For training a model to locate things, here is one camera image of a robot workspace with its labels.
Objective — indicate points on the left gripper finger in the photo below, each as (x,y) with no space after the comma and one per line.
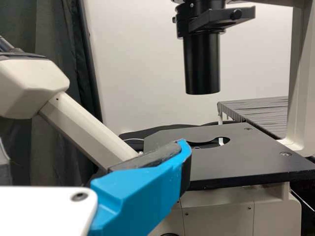
(137,191)

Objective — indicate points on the cream microscope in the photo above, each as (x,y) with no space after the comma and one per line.
(246,157)

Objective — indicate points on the black platform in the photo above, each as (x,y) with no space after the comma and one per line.
(261,110)

